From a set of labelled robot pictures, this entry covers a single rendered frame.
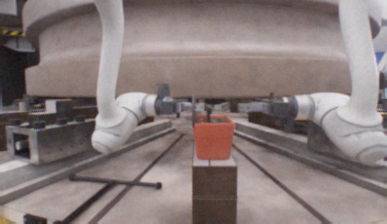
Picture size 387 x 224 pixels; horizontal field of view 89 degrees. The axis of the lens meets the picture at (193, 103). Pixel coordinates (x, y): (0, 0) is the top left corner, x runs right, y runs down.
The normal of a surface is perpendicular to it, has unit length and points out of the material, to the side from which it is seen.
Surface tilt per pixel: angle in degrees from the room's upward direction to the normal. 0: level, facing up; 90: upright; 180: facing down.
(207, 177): 90
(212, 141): 97
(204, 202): 90
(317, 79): 90
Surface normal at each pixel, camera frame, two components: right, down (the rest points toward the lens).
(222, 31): 0.05, 0.08
